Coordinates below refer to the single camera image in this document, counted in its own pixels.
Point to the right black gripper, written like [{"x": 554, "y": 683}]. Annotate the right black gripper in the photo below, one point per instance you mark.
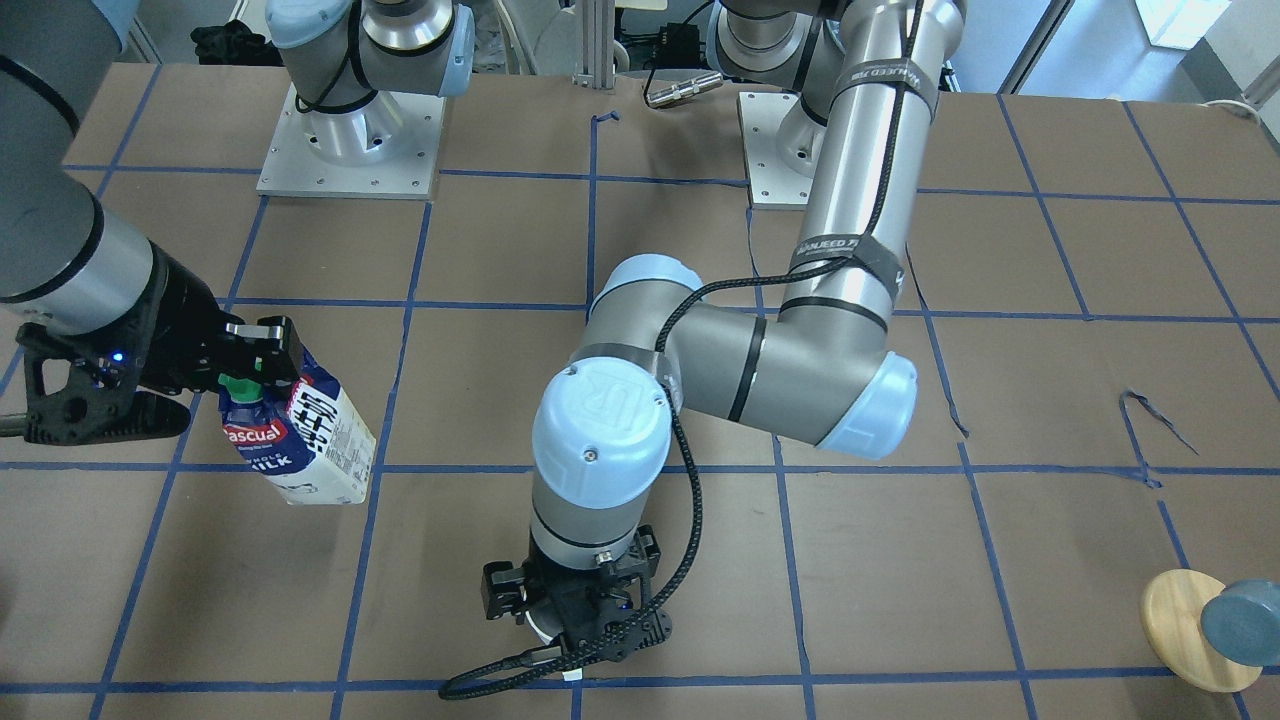
[{"x": 183, "y": 318}]

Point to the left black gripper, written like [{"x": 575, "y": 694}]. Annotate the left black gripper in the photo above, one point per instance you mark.
[{"x": 499, "y": 592}]

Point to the blue white milk carton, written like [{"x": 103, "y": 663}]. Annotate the blue white milk carton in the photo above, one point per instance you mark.
[{"x": 308, "y": 440}]

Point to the white mug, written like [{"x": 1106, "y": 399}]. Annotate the white mug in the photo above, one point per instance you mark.
[{"x": 572, "y": 675}]

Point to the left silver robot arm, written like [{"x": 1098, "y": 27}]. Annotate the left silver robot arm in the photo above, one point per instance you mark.
[{"x": 801, "y": 353}]

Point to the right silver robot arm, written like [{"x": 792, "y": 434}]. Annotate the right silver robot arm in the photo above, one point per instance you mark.
[{"x": 75, "y": 271}]

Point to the blue cup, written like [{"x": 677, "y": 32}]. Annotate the blue cup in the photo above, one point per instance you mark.
[{"x": 1242, "y": 622}]

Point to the wooden mug tree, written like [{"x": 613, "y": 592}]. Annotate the wooden mug tree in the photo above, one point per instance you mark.
[{"x": 1171, "y": 609}]

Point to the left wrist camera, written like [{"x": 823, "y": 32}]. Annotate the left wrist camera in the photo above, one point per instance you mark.
[{"x": 653, "y": 630}]

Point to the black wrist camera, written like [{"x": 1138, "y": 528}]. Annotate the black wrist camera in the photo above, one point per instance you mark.
[{"x": 83, "y": 390}]

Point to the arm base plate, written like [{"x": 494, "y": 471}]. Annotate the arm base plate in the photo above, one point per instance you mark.
[
  {"x": 775, "y": 150},
  {"x": 387, "y": 150}
]

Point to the aluminium frame post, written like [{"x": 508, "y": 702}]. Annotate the aluminium frame post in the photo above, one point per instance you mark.
[{"x": 596, "y": 65}]

